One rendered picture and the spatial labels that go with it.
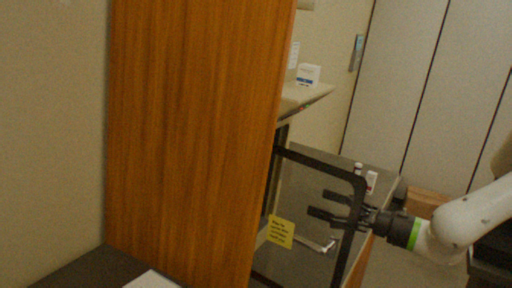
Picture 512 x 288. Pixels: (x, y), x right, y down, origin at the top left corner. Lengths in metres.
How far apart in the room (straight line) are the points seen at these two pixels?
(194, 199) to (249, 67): 0.38
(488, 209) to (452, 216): 0.08
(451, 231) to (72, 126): 0.97
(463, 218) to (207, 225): 0.62
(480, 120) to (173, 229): 3.31
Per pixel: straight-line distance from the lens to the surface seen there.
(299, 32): 1.21
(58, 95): 1.14
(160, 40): 1.06
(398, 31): 4.05
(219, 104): 0.98
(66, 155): 1.20
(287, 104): 0.98
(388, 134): 4.16
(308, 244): 0.99
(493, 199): 1.08
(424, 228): 1.16
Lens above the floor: 1.72
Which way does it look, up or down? 20 degrees down
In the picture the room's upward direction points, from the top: 9 degrees clockwise
